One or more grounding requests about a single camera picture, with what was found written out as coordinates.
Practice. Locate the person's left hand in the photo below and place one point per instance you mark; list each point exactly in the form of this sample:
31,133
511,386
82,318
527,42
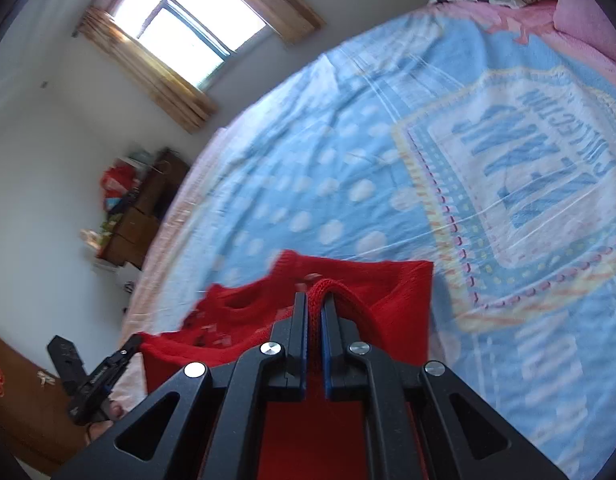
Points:
115,412

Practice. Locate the beige patterned curtain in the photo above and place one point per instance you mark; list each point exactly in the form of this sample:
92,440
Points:
278,5
152,77

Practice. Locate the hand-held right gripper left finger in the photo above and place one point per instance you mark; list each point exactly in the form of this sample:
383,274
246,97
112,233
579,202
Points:
299,330

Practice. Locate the green cloth item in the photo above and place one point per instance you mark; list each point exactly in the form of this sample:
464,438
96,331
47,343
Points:
107,227

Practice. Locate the pink pillow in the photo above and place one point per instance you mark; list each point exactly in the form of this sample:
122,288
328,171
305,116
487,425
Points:
588,25

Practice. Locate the brown wooden desk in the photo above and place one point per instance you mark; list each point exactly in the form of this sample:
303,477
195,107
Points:
147,200

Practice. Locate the bed with patterned quilt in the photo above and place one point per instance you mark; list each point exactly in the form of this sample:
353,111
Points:
363,160

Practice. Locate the brown wooden door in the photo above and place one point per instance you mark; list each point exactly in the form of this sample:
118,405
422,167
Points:
17,410

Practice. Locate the red gift bag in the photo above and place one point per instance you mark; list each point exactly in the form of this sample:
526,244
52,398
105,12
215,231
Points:
117,180

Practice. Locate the red knitted sweater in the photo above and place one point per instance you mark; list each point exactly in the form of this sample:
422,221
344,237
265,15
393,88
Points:
398,310

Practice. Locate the window with sliding panes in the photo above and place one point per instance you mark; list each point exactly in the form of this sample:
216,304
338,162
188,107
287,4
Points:
187,15

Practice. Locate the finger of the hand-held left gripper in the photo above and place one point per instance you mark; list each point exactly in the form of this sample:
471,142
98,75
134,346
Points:
122,352

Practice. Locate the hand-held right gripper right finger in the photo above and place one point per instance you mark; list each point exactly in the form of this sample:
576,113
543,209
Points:
328,345

